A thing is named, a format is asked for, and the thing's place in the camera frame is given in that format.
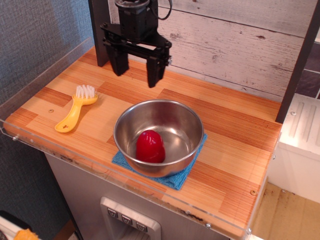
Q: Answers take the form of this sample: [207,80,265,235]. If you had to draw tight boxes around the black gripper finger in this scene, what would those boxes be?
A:
[146,57,166,88]
[106,46,129,76]

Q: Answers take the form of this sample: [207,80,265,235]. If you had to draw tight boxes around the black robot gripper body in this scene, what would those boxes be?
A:
[100,3,172,66]

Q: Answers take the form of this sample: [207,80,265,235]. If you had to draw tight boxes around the yellow brush white bristles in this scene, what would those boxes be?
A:
[54,84,98,133]

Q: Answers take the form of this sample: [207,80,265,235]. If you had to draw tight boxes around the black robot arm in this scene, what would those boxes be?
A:
[101,0,172,88]

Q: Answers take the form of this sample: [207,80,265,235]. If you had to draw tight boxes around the stainless steel bowl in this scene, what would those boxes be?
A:
[113,99,205,178]

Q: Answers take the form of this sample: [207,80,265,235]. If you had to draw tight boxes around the red toy bell pepper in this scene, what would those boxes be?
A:
[135,130,166,164]

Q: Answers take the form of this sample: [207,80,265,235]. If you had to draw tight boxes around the blue cloth mat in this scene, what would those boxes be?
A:
[112,133,208,191]

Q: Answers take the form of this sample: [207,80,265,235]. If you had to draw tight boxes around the clear acrylic table guard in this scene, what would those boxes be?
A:
[1,38,281,240]

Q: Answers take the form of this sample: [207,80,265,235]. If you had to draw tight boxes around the grey cabinet with dispenser panel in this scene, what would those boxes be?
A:
[45,154,226,240]

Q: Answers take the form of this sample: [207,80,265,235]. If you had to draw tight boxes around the white side cabinet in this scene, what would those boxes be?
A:
[267,94,320,203]

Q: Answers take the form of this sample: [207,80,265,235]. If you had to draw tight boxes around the yellow object bottom left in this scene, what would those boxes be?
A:
[13,229,39,240]

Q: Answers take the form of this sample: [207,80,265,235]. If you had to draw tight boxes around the dark left support post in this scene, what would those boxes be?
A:
[88,0,111,67]

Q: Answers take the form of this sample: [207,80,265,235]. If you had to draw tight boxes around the dark support post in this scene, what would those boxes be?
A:
[275,0,320,124]
[88,0,111,67]

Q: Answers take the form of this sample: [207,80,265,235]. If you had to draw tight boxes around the dark right support post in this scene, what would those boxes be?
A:
[275,0,320,124]

